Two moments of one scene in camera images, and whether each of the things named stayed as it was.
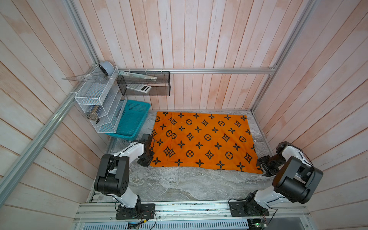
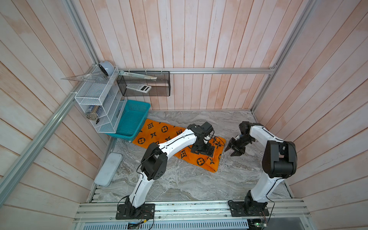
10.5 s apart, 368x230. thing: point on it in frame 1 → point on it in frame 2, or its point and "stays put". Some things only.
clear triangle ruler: (97, 76) stays put
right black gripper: (269, 171) → (238, 152)
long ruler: (137, 75) stays put
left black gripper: (145, 164) → (206, 151)
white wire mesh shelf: (101, 100) stays put
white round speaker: (107, 67) stays put
